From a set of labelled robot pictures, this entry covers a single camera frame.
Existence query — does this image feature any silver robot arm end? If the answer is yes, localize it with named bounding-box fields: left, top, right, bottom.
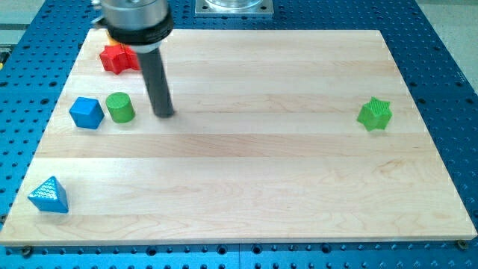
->
left=98, top=0, right=174, bottom=54

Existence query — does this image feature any light wooden board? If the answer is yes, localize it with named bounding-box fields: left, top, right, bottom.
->
left=1, top=29, right=477, bottom=246

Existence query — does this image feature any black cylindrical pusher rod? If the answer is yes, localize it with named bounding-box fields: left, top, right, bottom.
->
left=137, top=48, right=175, bottom=118

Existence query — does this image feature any green cylinder block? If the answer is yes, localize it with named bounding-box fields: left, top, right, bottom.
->
left=105, top=92, right=135, bottom=123

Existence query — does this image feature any green star block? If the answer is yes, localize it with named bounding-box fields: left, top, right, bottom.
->
left=356, top=96, right=393, bottom=132

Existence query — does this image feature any red star block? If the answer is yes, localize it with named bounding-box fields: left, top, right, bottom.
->
left=99, top=44, right=140, bottom=75

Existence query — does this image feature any blue cube block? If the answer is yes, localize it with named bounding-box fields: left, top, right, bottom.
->
left=69, top=97, right=105, bottom=129

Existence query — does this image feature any orange block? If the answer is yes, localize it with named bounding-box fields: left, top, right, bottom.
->
left=106, top=31, right=120, bottom=46

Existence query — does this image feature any blue triangle block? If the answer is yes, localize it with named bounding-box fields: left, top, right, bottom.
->
left=28, top=176, right=69, bottom=214

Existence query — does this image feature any blue perforated table plate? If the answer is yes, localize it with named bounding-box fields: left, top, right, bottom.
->
left=1, top=1, right=477, bottom=268

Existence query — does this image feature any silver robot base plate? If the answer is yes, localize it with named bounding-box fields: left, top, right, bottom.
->
left=194, top=0, right=274, bottom=17

